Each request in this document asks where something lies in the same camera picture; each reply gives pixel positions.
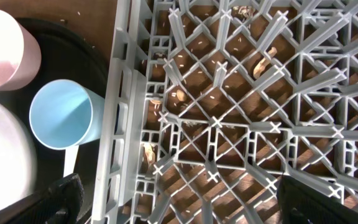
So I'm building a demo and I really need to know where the light blue cup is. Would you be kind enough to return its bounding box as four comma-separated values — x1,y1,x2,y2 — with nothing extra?
29,79,104,150

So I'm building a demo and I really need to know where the grey plate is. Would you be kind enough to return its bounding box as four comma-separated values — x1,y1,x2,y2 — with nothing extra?
0,104,37,210

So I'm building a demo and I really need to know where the grey dishwasher rack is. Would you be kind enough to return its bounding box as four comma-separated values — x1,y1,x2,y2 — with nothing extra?
90,0,358,223

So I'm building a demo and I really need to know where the round black serving tray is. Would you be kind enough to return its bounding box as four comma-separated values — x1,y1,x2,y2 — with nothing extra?
0,18,108,220

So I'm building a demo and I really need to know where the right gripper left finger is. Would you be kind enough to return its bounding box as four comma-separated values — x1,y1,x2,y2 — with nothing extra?
0,173,84,224

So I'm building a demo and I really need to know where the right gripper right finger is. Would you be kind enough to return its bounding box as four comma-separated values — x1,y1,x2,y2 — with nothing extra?
277,176,358,224

